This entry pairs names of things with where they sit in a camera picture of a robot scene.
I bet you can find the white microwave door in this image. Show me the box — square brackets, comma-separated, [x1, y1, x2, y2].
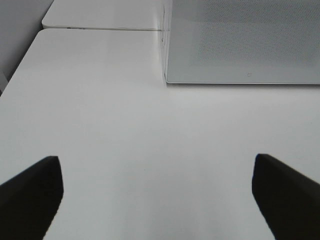
[166, 0, 320, 85]

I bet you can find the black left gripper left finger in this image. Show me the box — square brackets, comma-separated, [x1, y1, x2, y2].
[0, 156, 64, 240]

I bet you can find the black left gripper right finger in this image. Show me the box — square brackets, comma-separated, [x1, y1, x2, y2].
[251, 153, 320, 240]

